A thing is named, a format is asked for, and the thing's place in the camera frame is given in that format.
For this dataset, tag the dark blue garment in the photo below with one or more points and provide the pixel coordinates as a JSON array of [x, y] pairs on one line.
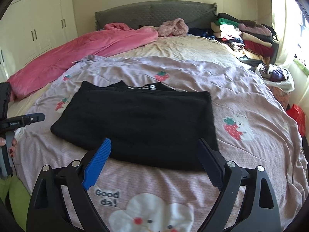
[[206, 33]]

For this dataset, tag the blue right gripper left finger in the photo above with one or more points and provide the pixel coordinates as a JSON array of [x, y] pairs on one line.
[[95, 165]]

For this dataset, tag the pink plush blanket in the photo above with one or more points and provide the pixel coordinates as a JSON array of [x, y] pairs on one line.
[[115, 38]]

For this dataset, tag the pink strawberry print quilt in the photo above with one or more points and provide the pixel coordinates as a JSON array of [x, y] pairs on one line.
[[252, 129]]

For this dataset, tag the stack of folded clothes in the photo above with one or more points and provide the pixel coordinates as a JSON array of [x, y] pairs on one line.
[[250, 42]]

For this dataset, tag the red plastic bag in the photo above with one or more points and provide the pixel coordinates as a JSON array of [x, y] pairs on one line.
[[298, 115]]

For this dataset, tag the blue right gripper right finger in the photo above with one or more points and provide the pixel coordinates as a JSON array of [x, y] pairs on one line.
[[211, 161]]

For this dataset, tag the pink knitted garment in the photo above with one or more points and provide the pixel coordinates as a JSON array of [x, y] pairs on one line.
[[176, 27]]

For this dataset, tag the black sweater orange patches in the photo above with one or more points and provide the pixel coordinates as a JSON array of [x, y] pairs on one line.
[[154, 126]]

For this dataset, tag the beige bed sheet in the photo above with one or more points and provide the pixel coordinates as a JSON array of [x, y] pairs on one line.
[[189, 48]]

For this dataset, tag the white built-in wardrobe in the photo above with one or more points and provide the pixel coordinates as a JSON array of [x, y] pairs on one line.
[[30, 28]]

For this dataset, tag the floral basket with clothes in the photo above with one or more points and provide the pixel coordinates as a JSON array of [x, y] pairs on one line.
[[278, 80]]

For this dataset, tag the grey quilted headboard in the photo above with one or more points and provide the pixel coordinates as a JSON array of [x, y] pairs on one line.
[[154, 13]]

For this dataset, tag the left hand red nails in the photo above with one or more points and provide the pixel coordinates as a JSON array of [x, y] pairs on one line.
[[12, 148]]

